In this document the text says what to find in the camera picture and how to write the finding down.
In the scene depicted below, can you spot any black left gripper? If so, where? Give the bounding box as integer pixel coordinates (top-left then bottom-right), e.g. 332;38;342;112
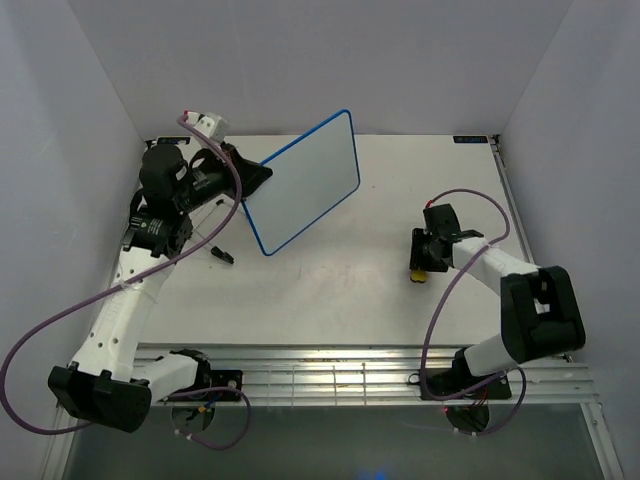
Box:
175;140;272;213

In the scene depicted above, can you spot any yellow black whiteboard eraser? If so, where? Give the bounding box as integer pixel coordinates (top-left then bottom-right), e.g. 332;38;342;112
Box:
409;269;429;284

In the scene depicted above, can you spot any blue framed whiteboard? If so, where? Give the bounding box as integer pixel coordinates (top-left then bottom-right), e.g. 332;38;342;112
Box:
243;109;361;256

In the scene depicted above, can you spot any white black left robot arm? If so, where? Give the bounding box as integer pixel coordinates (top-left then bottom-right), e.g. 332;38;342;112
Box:
48;143;273;433

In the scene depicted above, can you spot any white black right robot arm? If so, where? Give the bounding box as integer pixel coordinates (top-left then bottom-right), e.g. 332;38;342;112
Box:
410;204;586;400

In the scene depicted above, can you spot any black corner label sticker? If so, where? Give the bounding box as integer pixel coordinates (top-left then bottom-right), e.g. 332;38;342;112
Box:
155;136;190;146
452;135;489;144

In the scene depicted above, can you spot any black right corner label sticker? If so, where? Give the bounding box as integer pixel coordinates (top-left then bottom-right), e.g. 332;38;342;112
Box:
452;135;489;144

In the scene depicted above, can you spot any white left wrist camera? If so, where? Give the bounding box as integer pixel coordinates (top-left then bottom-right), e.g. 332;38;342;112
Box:
183;110;230;143

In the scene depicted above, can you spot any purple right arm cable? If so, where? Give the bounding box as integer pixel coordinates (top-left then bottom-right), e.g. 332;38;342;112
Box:
419;188;527;439

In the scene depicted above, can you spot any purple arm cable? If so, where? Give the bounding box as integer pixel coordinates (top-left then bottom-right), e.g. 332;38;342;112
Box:
419;188;527;439
0;112;254;451

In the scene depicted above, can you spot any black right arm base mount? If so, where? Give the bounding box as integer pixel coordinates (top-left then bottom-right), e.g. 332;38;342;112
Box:
407;368;512;401

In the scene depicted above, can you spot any aluminium table edge rail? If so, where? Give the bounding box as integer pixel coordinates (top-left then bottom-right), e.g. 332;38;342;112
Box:
57;344;601;409

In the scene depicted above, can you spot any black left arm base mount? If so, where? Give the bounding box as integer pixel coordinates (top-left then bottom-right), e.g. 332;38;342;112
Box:
168;369;244;404

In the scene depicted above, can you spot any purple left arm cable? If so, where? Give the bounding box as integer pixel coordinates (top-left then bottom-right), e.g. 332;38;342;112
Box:
0;112;254;451

